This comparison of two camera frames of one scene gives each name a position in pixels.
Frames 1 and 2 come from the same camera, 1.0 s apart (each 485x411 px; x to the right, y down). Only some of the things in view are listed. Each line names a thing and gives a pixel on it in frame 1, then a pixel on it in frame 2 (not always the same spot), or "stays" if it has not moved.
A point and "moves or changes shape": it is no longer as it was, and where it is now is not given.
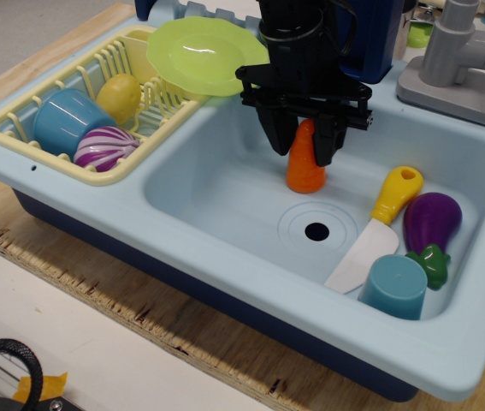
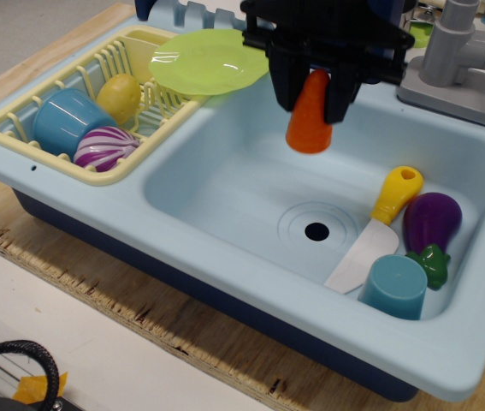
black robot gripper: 304,72 → 322,33
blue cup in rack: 62,118 stays
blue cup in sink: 395,286 stays
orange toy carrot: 304,175 moves or changes shape
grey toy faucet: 459,74 stays
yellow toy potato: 120,95 stays
